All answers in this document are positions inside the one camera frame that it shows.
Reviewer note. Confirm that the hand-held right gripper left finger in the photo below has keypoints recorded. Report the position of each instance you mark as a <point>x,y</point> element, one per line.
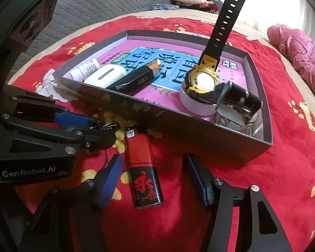
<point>111,182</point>

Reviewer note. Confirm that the red floral blanket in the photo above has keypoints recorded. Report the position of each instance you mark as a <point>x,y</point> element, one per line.
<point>278,176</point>

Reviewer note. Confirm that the grey quilted sofa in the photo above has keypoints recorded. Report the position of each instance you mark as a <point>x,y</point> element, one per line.
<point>94,2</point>

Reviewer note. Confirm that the white pill bottle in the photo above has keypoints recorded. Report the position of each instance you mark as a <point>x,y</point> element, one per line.
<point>88,68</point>

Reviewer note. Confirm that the red and black lighter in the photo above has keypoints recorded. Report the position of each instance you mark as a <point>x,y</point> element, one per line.
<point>143,168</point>

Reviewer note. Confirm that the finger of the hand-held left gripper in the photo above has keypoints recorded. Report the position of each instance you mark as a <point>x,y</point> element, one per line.
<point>68,119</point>
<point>94,137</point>

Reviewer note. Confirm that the white window curtain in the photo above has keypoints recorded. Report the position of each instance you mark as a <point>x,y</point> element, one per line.
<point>273,5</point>

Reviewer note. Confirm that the white earbuds case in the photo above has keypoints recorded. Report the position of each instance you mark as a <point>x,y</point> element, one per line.
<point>102,77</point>

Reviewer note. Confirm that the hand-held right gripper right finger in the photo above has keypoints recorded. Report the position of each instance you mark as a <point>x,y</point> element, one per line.
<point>199,182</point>

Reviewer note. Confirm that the pink shallow cardboard box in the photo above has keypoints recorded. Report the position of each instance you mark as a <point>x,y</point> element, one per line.
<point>199,136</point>

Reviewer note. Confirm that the black faceted lighter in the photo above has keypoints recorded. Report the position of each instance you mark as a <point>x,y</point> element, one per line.
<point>131,82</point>

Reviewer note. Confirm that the pink quilted duvet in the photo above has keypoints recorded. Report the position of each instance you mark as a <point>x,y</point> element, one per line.
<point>304,52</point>

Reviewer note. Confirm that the white ribbed jar lid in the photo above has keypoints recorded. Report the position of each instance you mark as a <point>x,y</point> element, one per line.
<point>191,105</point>

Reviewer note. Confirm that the blue patterned cloth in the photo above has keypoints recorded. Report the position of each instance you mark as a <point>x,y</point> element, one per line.
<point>160,6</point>

